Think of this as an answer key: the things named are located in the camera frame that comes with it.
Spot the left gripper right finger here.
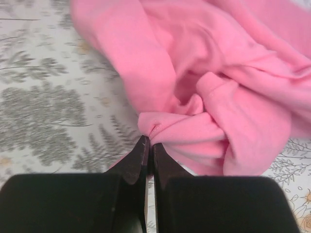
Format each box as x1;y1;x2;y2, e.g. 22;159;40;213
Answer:
153;144;299;233

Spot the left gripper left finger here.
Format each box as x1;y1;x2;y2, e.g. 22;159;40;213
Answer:
0;136;149;233

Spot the pink t shirt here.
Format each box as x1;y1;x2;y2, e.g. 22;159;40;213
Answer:
70;0;311;175

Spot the floral table cloth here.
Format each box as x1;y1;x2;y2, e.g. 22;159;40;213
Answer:
0;0;139;184

